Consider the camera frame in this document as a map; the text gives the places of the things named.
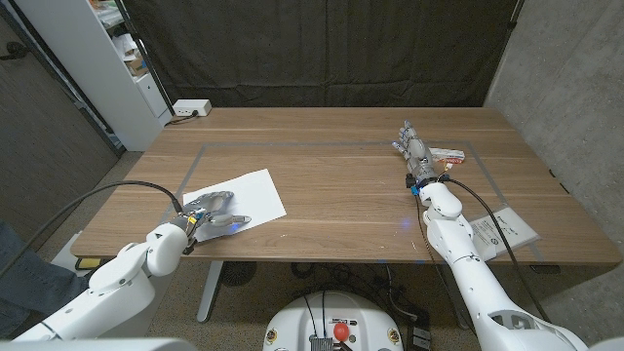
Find white power strip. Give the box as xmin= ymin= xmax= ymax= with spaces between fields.
xmin=172 ymin=98 xmax=213 ymax=117

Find small red white packet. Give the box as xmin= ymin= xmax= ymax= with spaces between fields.
xmin=428 ymin=147 xmax=466 ymax=165

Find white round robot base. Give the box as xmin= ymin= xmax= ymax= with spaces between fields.
xmin=262 ymin=291 xmax=405 ymax=351

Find printed white paper sheet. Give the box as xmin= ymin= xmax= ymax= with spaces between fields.
xmin=468 ymin=207 xmax=541 ymax=259

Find black round floor grille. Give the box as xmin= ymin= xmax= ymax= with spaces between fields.
xmin=218 ymin=261 xmax=257 ymax=288

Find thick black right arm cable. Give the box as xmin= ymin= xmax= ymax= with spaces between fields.
xmin=441 ymin=175 xmax=552 ymax=324

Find white shelf cabinet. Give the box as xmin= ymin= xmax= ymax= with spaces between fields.
xmin=14 ymin=0 xmax=173 ymax=152

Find black door handle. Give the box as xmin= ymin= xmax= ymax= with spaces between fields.
xmin=0 ymin=41 xmax=30 ymax=60

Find black stand pole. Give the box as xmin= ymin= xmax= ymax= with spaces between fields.
xmin=112 ymin=0 xmax=176 ymax=116

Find black floor power strip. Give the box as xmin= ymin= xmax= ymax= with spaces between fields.
xmin=406 ymin=311 xmax=433 ymax=351

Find black curtain backdrop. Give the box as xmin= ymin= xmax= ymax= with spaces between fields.
xmin=121 ymin=0 xmax=521 ymax=108

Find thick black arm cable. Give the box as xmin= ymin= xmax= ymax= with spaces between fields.
xmin=0 ymin=179 xmax=185 ymax=279
xmin=441 ymin=175 xmax=552 ymax=324

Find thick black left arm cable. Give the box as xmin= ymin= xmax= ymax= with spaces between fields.
xmin=0 ymin=179 xmax=185 ymax=279

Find grey metal table leg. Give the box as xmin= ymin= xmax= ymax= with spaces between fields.
xmin=196 ymin=260 xmax=224 ymax=324
xmin=441 ymin=264 xmax=473 ymax=331

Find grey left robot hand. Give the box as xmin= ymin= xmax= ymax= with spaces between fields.
xmin=170 ymin=190 xmax=253 ymax=245

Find person leg in jeans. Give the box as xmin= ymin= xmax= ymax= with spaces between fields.
xmin=0 ymin=221 xmax=92 ymax=337

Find small cardboard box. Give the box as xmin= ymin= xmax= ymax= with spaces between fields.
xmin=124 ymin=54 xmax=149 ymax=77

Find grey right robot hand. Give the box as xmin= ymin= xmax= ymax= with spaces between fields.
xmin=391 ymin=120 xmax=440 ymax=186

